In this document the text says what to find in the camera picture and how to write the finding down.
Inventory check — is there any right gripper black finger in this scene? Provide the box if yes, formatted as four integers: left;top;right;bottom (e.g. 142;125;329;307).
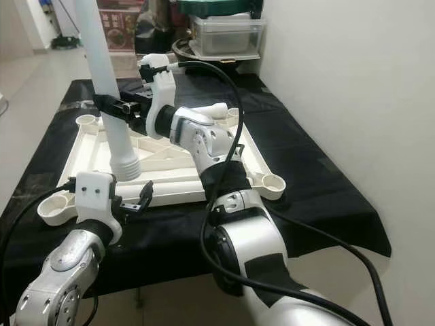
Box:
93;94;135;122

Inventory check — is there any white plastic children table top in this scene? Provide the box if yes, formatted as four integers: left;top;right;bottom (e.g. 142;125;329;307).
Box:
37;112;288;226

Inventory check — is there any clear tape strip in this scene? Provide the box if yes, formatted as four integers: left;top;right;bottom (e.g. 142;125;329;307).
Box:
65;83;103;108

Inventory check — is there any beige low platform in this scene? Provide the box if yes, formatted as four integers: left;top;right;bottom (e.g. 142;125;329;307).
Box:
88;51;177;77

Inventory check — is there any black round basin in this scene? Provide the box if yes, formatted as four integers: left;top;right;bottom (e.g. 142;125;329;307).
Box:
172;37;198;62

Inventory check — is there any orange-lidded box with red print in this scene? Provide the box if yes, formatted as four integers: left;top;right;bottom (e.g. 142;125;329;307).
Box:
97;0;143;52

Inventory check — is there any black bag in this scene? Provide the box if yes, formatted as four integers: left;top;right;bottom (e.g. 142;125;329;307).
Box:
135;0;181;55

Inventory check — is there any clear plastic storage box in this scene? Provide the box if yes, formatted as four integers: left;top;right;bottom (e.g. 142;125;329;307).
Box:
189;15;266;59

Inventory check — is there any green round lid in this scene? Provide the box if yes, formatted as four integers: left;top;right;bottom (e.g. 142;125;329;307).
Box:
177;0;259;18

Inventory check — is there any black tablecloth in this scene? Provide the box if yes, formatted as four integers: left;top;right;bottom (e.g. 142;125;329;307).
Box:
0;75;392;320

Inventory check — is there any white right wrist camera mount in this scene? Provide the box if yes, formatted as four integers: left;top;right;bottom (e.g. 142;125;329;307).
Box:
139;54;177;140

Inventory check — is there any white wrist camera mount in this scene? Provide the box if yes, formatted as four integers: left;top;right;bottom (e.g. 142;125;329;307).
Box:
73;171;116;228
139;54;177;140

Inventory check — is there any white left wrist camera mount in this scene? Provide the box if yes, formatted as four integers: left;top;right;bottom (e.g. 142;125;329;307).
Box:
73;171;116;228

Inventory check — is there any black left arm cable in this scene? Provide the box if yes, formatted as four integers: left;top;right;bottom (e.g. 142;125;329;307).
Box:
0;180;79;326

